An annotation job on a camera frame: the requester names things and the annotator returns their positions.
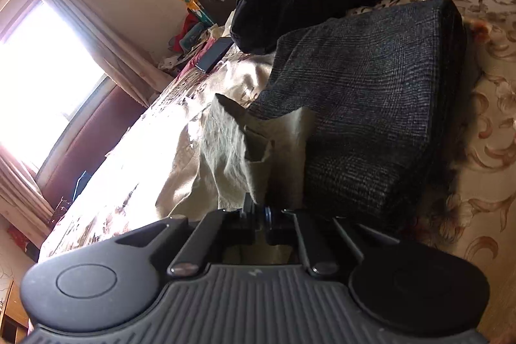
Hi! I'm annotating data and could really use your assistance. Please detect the wooden cabinet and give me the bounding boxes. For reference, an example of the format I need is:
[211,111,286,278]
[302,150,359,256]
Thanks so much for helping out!
[0,280,30,344]

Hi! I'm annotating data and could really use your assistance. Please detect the olive green pants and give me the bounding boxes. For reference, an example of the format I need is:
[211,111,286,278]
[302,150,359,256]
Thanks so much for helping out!
[155,93,321,266]

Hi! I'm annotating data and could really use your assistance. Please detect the nightstand clutter pile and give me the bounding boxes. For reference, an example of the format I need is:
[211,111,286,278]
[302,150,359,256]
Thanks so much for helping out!
[157,11,226,76]

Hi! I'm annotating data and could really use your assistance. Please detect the beige curtain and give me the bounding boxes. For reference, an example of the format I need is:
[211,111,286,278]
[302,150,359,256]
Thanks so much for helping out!
[30,0,174,108]
[0,143,55,248]

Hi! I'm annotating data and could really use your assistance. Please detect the blue board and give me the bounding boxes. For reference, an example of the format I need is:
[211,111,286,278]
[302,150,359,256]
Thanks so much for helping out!
[72,170,88,203]

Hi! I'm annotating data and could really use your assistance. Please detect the floral satin bedspread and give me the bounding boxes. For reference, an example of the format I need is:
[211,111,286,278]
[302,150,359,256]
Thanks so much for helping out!
[38,0,516,344]

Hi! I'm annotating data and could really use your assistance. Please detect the black flat tablet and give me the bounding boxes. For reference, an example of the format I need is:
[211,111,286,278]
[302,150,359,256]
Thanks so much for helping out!
[196,37,235,73]

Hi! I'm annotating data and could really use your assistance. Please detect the window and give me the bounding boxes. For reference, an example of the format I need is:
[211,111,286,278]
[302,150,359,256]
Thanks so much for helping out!
[0,0,109,171]

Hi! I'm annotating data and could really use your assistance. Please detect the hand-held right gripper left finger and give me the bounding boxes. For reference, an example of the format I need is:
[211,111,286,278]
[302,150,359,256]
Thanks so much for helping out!
[115,193,266,276]

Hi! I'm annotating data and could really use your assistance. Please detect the dark grey folded pants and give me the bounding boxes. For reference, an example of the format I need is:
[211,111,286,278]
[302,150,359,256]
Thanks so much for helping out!
[247,0,468,232]

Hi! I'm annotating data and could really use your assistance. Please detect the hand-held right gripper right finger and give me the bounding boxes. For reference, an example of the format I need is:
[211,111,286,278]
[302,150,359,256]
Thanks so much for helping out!
[264,206,390,276]

